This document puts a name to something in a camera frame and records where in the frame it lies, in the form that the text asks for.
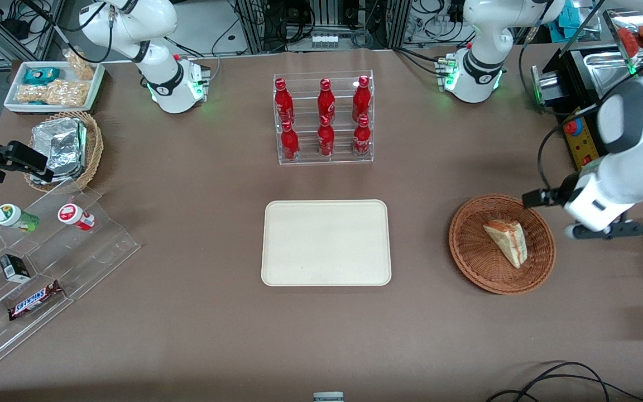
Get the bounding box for black floor cable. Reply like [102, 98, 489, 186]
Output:
[514, 361, 611, 402]
[486, 375, 643, 402]

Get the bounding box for small black box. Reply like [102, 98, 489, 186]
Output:
[0, 253, 32, 283]

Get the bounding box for aluminium frame rack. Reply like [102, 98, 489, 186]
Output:
[234, 0, 412, 54]

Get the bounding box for clear bag of nuts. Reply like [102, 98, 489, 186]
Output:
[16, 79, 91, 107]
[62, 49, 97, 80]

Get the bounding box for cream plastic tray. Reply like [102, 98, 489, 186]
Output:
[261, 199, 392, 287]

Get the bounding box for clear acrylic bottle rack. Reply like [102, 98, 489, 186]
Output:
[273, 70, 375, 165]

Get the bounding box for foil wrapped pack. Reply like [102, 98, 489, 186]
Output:
[29, 162, 88, 185]
[31, 118, 88, 168]

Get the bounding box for red food in warmer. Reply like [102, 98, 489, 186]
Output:
[616, 25, 643, 56]

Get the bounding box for white snack tray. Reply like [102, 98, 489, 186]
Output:
[3, 60, 105, 115]

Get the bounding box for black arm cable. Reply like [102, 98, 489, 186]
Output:
[538, 99, 607, 193]

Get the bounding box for clear acrylic stepped shelf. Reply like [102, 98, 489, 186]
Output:
[0, 179, 141, 378]

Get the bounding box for black food warmer cabinet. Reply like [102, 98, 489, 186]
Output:
[542, 8, 643, 171]

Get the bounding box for teal box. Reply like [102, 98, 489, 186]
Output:
[558, 0, 596, 40]

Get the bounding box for small wicker basket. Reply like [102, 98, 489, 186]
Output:
[23, 111, 104, 193]

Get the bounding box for black power adapters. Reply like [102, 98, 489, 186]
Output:
[0, 7, 30, 40]

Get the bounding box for large round wicker basket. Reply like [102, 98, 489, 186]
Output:
[449, 194, 556, 295]

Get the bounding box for triangular sandwich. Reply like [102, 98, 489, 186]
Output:
[483, 219, 529, 270]

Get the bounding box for red cola bottle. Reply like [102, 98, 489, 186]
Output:
[317, 116, 335, 157]
[352, 75, 371, 121]
[280, 120, 300, 162]
[274, 78, 295, 125]
[317, 78, 337, 121]
[353, 114, 372, 157]

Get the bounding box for teal snack packet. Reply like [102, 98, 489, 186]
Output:
[23, 67, 61, 86]

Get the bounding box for steel warmer tray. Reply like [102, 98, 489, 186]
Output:
[583, 51, 637, 84]

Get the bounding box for Snickers bar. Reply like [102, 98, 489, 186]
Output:
[8, 280, 64, 322]

